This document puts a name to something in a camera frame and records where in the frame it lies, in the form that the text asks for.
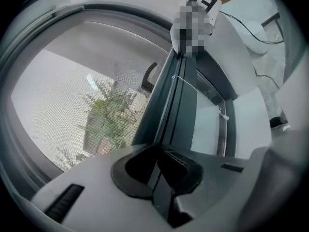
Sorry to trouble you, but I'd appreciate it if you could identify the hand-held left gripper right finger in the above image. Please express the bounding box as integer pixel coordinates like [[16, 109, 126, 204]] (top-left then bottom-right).
[[157, 146, 205, 196]]

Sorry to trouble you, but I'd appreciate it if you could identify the grey framed window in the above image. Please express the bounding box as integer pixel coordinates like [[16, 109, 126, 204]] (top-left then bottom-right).
[[0, 1, 239, 199]]

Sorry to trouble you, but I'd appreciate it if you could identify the green leafy plant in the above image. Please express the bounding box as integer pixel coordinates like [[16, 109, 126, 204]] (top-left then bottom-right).
[[56, 80, 146, 169]]

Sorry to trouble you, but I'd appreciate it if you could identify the black chair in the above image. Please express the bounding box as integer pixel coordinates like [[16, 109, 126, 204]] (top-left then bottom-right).
[[140, 61, 158, 93]]

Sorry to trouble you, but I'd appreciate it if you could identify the white pull cord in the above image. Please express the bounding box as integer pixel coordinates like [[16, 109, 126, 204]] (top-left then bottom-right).
[[172, 75, 230, 121]]

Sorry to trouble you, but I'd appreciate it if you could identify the black shoe with white sole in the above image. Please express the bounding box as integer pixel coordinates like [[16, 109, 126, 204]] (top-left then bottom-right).
[[268, 110, 291, 131]]

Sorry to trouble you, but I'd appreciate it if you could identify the thin black cable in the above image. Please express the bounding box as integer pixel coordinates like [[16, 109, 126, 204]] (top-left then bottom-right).
[[220, 10, 284, 44]]

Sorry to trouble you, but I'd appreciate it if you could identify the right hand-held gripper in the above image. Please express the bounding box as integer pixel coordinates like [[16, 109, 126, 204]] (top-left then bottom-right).
[[169, 0, 223, 58]]

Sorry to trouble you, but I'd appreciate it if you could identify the black metal frame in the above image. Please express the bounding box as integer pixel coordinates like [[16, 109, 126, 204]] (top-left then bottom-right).
[[261, 12, 281, 27]]

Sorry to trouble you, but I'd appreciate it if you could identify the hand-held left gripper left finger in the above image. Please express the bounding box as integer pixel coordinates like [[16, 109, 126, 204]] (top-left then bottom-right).
[[111, 146, 160, 199]]

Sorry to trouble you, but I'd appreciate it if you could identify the white rounded fixture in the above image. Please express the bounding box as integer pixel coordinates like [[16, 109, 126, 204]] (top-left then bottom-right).
[[240, 20, 269, 55]]

